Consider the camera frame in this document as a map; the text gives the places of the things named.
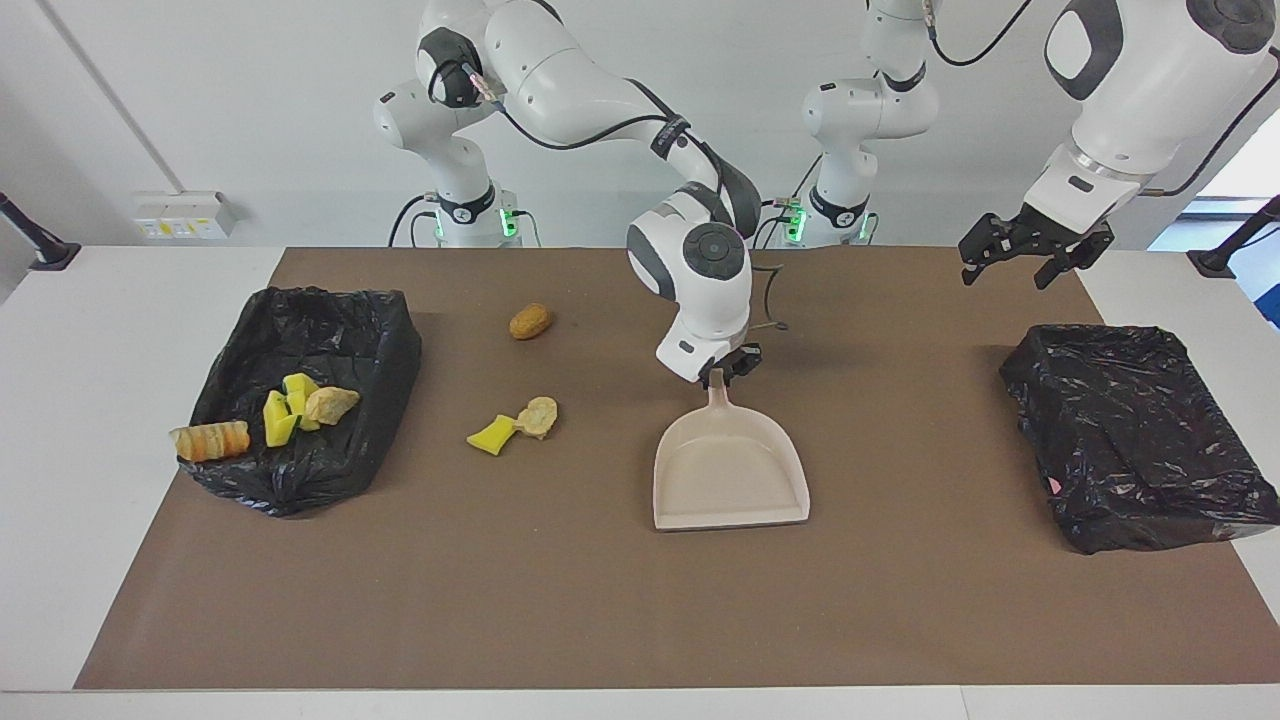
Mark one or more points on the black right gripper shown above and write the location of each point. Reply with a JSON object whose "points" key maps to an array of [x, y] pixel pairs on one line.
{"points": [[742, 358]]}

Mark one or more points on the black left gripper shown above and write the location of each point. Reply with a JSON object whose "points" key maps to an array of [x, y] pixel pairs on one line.
{"points": [[1045, 228]]}

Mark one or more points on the beige plastic dustpan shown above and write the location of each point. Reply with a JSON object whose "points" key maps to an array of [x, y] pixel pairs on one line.
{"points": [[730, 470]]}

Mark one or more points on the pale toy pastry piece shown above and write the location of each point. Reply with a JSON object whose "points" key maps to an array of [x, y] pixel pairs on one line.
{"points": [[537, 416], [330, 403]]}

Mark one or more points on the brown toy bread roll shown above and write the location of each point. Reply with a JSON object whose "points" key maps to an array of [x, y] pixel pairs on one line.
{"points": [[530, 321]]}

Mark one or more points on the yellow green sponge piece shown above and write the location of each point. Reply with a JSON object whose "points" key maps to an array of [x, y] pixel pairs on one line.
{"points": [[278, 420], [300, 390]]}

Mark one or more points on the orange striped toy croissant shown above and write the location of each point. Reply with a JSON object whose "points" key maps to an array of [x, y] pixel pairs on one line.
{"points": [[210, 440]]}

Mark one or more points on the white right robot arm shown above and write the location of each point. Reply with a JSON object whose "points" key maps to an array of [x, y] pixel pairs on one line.
{"points": [[700, 270]]}

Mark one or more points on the black bag bin pink spot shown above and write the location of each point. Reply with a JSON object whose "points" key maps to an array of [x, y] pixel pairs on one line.
{"points": [[1130, 430]]}

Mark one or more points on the black bag lined bin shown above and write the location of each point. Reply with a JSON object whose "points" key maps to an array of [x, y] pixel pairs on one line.
{"points": [[300, 470]]}

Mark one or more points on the bright window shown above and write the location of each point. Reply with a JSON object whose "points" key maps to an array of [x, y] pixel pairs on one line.
{"points": [[1245, 170]]}

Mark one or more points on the blue background object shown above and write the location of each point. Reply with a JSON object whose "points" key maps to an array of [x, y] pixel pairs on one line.
{"points": [[1266, 295]]}

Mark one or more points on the brown table mat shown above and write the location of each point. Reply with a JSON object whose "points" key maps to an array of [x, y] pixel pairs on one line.
{"points": [[640, 620]]}

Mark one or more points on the white wall socket box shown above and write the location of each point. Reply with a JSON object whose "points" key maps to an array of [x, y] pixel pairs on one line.
{"points": [[185, 215]]}

